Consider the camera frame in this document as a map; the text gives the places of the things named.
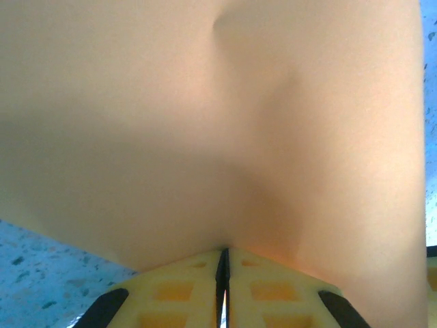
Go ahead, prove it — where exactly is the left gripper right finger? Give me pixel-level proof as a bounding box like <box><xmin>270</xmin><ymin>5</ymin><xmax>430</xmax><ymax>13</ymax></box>
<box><xmin>227</xmin><ymin>248</ymin><xmax>371</xmax><ymax>328</ymax></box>

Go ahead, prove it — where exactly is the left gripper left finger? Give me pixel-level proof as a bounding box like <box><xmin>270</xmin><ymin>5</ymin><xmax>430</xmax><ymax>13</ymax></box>
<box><xmin>81</xmin><ymin>249</ymin><xmax>225</xmax><ymax>328</ymax></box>

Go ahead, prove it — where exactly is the orange paper sheet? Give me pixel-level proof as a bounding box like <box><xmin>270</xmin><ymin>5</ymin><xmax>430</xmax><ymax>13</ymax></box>
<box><xmin>0</xmin><ymin>0</ymin><xmax>429</xmax><ymax>328</ymax></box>

